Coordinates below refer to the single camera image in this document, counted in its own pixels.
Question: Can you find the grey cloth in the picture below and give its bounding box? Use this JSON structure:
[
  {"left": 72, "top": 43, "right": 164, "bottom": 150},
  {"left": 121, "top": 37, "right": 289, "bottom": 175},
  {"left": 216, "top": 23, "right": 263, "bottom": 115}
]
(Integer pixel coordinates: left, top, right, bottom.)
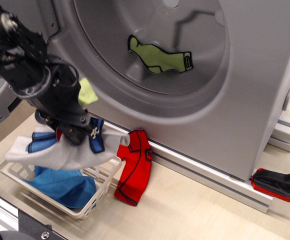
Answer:
[{"left": 5, "top": 125, "right": 130, "bottom": 170}]

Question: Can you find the dark blue miniature garment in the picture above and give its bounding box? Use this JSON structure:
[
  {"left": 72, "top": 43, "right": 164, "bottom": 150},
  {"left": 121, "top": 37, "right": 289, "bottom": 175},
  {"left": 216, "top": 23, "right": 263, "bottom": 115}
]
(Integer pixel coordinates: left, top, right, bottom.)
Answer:
[{"left": 25, "top": 118, "right": 105, "bottom": 154}]

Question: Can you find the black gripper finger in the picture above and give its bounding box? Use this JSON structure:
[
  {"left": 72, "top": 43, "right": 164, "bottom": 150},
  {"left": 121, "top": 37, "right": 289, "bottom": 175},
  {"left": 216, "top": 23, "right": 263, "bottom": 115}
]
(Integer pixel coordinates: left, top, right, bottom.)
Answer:
[
  {"left": 34, "top": 110, "right": 58, "bottom": 128},
  {"left": 59, "top": 123, "right": 95, "bottom": 146}
]

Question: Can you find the red miniature shirt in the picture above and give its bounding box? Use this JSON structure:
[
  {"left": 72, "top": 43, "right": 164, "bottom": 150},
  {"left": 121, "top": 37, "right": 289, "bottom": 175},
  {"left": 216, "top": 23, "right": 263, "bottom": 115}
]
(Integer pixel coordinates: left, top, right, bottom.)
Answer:
[{"left": 114, "top": 129, "right": 153, "bottom": 207}]

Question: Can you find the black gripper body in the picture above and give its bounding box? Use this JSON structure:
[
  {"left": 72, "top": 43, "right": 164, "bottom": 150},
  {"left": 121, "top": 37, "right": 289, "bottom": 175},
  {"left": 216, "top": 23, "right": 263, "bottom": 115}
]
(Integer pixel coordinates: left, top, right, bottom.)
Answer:
[{"left": 22, "top": 64, "right": 93, "bottom": 133}]

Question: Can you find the black bracket with screw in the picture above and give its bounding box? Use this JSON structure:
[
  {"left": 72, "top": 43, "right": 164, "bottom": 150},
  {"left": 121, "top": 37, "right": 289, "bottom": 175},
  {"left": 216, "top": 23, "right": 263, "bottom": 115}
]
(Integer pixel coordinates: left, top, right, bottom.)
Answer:
[{"left": 18, "top": 209, "right": 66, "bottom": 240}]

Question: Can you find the small red garment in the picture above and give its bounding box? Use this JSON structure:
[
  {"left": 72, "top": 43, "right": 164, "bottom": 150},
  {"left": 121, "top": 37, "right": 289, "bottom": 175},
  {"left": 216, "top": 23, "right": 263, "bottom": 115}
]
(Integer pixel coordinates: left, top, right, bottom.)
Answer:
[{"left": 55, "top": 128, "right": 63, "bottom": 142}]

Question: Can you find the light blue cloth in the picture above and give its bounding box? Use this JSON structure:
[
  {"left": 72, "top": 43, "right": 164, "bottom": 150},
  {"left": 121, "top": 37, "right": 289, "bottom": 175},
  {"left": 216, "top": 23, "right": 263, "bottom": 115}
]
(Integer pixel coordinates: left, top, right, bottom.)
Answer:
[{"left": 25, "top": 166, "right": 97, "bottom": 209}]

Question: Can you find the red black clamp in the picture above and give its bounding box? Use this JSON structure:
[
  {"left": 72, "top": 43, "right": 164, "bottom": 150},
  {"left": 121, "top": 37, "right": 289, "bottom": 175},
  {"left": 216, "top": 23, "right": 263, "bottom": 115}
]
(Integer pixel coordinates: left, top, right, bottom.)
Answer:
[{"left": 250, "top": 168, "right": 290, "bottom": 203}]

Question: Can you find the green miniature garment in drum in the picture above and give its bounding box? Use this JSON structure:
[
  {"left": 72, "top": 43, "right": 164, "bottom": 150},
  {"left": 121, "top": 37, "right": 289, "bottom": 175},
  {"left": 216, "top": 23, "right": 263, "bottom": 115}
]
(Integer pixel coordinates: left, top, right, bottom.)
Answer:
[{"left": 127, "top": 34, "right": 193, "bottom": 74}]

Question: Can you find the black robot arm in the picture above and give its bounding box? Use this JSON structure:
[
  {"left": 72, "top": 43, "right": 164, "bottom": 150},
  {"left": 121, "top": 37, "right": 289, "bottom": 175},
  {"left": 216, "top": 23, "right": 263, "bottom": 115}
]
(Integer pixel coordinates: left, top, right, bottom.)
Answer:
[{"left": 0, "top": 6, "right": 96, "bottom": 145}]

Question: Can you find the white plastic laundry basket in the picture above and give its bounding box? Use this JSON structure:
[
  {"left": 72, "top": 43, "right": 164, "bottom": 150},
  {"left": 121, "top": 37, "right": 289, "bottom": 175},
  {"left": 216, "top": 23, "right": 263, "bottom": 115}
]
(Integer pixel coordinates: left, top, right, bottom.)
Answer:
[{"left": 0, "top": 157, "right": 122, "bottom": 220}]

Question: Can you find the light green cloth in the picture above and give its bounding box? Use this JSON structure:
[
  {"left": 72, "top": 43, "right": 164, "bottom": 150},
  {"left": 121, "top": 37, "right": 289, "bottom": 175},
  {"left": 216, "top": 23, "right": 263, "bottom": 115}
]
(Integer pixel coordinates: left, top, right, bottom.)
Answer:
[{"left": 78, "top": 77, "right": 99, "bottom": 107}]

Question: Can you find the aluminium profile rail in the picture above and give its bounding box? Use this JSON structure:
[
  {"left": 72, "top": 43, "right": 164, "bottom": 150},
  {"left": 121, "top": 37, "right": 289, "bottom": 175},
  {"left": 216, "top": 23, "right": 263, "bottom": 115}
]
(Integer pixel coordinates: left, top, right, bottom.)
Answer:
[{"left": 84, "top": 109, "right": 290, "bottom": 214}]

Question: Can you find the grey toy washing machine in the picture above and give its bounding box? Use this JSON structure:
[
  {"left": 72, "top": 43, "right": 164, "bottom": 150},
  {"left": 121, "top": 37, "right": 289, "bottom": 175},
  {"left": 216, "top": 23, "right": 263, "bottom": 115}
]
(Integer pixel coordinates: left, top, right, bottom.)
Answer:
[{"left": 49, "top": 0, "right": 290, "bottom": 180}]

